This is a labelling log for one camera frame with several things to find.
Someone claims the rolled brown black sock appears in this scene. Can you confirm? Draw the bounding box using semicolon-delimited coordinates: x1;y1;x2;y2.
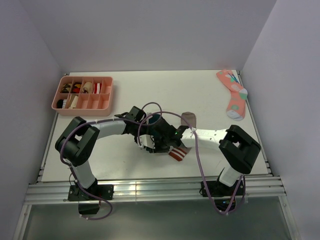
60;83;72;94

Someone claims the rolled dark red sock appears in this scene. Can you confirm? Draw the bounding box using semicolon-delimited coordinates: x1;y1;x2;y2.
71;82;82;94

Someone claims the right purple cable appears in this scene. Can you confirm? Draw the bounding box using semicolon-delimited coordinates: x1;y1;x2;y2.
137;111;247;217

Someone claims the aluminium rail frame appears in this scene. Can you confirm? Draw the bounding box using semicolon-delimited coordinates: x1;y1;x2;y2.
13;70;301;240

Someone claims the pink divided organizer tray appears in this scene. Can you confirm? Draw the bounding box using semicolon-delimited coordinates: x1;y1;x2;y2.
51;75;114;117

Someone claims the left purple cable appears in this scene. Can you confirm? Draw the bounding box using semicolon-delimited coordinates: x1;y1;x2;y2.
60;101;163;221

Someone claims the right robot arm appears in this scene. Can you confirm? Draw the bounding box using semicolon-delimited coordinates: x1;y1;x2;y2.
147;123;261;195

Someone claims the pink patterned sock pair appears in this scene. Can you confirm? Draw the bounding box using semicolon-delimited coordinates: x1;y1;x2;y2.
216;69;248;121

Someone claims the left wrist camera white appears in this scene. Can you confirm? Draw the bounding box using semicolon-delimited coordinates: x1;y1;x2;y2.
137;134;155;150

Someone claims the rolled red white sock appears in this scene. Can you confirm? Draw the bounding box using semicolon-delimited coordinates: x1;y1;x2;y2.
93;82;102;94

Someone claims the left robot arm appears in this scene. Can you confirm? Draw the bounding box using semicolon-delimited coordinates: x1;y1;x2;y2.
55;106;162;200

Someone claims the rolled tan pink sock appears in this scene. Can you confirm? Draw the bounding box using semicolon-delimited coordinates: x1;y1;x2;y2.
81;82;92;94

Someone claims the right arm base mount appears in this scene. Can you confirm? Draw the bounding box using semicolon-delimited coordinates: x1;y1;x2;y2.
206;180;245;212

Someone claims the rolled beige sock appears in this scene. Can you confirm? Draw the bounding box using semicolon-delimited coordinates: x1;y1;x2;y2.
68;94;79;109

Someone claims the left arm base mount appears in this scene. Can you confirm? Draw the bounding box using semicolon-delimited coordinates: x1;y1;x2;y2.
67;184;114;217

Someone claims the rolled black white sock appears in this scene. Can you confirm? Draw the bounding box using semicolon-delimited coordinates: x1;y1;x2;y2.
56;99;67;109

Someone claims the dark green patterned sock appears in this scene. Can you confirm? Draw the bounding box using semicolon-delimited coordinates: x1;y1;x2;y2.
147;114;161;138

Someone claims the taupe sock red striped cuff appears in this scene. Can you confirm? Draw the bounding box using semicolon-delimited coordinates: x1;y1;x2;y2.
168;112;197;162

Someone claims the purple cable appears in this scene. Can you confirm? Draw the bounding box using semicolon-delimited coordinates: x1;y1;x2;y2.
137;111;247;217
60;101;163;221

